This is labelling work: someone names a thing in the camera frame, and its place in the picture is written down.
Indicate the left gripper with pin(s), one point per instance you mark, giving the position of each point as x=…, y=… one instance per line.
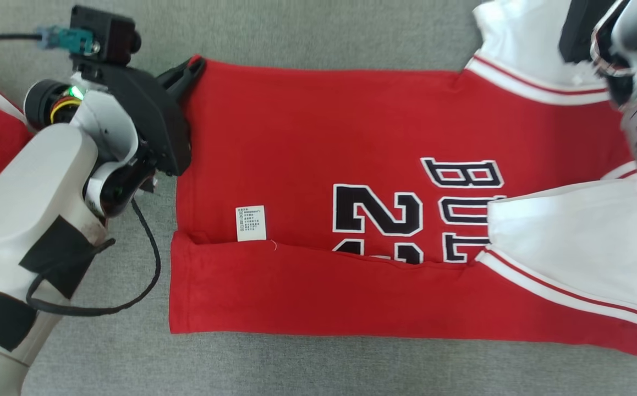
x=153, y=121

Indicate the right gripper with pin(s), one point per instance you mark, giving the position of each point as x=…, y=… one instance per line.
x=577, y=33

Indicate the red basketball jersey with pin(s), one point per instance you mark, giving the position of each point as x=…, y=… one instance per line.
x=296, y=137

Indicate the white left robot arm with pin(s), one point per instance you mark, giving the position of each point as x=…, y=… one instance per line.
x=27, y=181

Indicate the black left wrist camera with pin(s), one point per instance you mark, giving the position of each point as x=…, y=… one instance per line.
x=104, y=33

